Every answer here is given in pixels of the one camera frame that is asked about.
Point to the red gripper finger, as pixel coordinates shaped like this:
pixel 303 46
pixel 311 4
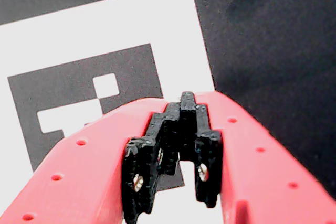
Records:
pixel 262 176
pixel 78 176

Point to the black white marker checkerboard mat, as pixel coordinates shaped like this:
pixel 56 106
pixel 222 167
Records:
pixel 262 37

